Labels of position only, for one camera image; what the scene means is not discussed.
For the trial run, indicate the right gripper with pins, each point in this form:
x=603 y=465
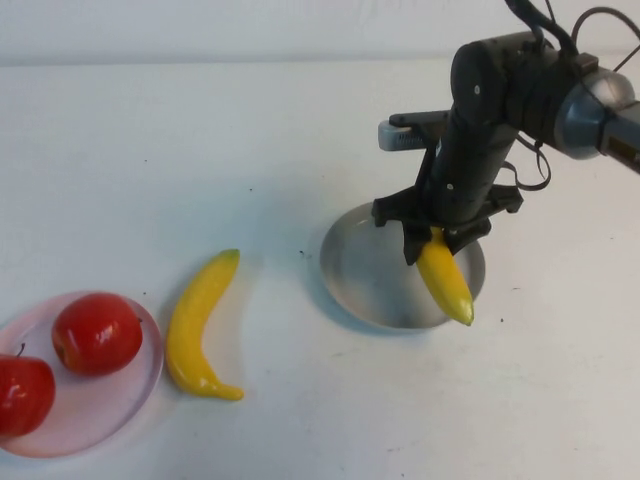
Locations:
x=460 y=200

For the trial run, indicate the yellow toy banana green tip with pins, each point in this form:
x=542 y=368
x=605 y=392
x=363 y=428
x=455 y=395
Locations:
x=445 y=280

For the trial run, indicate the red toy apple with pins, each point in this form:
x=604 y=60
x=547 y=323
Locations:
x=25 y=395
x=96 y=334

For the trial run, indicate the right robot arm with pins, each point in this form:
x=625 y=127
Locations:
x=500 y=85

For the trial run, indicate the grey-blue round plate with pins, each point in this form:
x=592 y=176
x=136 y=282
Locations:
x=370 y=270

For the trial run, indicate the pink round plate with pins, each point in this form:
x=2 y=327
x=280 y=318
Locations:
x=115 y=400

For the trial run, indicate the black zip tie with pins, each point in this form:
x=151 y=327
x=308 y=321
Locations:
x=627 y=59

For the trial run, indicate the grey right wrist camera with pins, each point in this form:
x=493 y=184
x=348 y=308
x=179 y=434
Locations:
x=395 y=137

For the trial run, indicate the black right camera bracket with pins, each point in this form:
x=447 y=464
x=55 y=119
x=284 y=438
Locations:
x=420 y=119

